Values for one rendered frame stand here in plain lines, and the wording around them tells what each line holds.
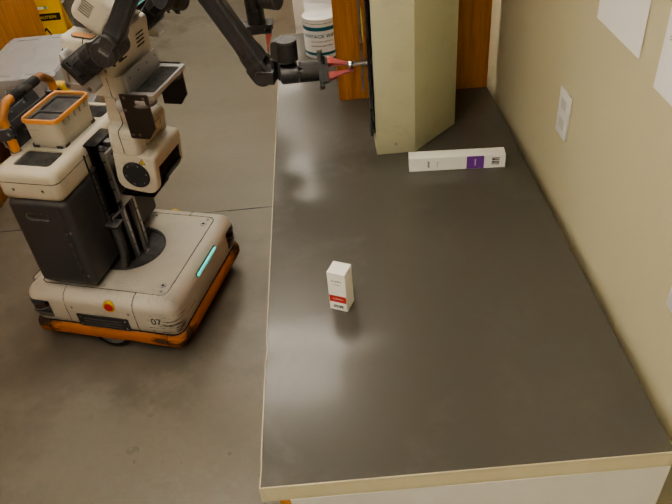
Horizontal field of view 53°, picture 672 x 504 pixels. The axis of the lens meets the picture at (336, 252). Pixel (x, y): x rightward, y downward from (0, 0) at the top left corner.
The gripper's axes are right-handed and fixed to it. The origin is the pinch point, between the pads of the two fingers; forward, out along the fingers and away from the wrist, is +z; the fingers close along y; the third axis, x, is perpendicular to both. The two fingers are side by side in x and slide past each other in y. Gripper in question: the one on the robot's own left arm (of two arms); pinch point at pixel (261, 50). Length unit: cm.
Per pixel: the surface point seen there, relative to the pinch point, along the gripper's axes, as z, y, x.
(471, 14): -8, 67, -10
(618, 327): 20, 75, -118
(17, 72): 43, -135, 116
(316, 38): 7.9, 18.3, 26.1
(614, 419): 17, 64, -143
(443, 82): 0, 53, -37
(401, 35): -18, 40, -47
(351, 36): -5.1, 29.4, -9.4
